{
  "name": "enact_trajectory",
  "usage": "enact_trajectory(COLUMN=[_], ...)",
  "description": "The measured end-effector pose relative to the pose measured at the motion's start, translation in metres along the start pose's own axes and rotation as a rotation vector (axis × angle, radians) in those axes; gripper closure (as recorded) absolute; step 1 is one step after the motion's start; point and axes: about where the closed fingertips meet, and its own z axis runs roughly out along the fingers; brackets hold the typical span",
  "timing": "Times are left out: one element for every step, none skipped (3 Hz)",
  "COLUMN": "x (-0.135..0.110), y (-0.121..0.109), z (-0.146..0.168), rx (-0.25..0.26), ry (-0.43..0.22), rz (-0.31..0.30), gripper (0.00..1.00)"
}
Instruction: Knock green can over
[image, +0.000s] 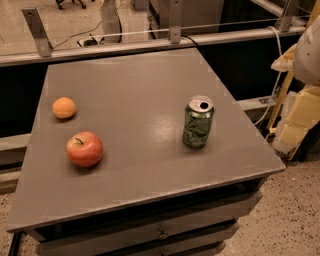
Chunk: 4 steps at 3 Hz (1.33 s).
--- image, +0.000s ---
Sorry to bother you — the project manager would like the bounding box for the grey metal railing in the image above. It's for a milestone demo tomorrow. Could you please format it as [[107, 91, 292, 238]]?
[[0, 25, 307, 68]]

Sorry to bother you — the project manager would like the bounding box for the grey drawer cabinet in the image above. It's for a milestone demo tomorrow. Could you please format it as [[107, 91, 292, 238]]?
[[7, 48, 283, 256]]

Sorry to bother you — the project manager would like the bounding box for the green soda can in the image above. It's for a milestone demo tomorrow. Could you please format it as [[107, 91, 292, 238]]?
[[182, 95, 214, 149]]

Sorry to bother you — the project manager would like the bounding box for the left metal railing bracket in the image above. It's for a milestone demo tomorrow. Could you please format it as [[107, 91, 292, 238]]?
[[22, 7, 52, 57]]

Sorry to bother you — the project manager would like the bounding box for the middle metal railing bracket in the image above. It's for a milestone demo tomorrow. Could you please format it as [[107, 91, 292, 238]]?
[[169, 0, 182, 44]]

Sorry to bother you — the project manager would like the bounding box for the right metal railing bracket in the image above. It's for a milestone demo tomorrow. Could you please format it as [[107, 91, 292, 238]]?
[[275, 0, 299, 32]]

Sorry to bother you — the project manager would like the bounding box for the white cable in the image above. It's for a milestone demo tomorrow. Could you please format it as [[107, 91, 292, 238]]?
[[252, 25, 284, 128]]

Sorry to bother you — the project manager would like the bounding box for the orange fruit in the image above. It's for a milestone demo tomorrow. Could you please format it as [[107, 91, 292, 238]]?
[[52, 97, 76, 119]]

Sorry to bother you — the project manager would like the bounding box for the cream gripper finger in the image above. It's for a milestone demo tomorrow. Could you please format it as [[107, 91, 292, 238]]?
[[272, 85, 320, 159], [271, 44, 296, 72]]

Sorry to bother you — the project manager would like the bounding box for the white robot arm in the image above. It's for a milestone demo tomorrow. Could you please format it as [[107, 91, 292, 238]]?
[[271, 16, 320, 156]]

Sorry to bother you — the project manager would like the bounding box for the brass drawer knob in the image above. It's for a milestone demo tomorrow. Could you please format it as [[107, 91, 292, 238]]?
[[158, 229, 169, 240]]

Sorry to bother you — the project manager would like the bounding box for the metal railing bracket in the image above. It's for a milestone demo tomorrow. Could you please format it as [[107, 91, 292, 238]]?
[[22, 7, 52, 57], [169, 0, 182, 44], [275, 0, 299, 32]]

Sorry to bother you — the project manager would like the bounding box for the red apple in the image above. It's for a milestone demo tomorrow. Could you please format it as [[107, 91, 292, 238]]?
[[66, 132, 103, 167]]

